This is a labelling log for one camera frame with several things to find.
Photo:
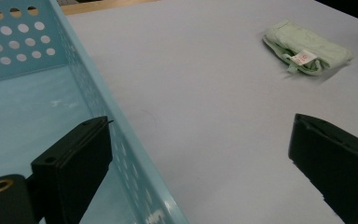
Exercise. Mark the light blue perforated plastic basket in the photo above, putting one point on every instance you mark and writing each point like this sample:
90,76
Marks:
28,102

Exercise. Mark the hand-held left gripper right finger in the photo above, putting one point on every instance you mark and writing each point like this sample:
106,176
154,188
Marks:
338,165

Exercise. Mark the light green cloth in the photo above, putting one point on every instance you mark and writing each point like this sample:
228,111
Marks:
304,46

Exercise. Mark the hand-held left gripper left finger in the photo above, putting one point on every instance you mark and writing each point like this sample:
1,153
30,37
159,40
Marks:
74,168

